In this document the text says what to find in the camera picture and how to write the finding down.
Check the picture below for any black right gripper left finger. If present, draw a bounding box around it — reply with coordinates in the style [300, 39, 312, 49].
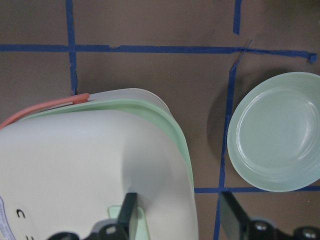
[117, 192, 139, 240]

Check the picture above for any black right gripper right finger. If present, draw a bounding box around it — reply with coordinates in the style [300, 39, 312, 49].
[219, 191, 250, 240]

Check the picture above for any near green plate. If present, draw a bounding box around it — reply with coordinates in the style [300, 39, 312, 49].
[227, 72, 320, 192]

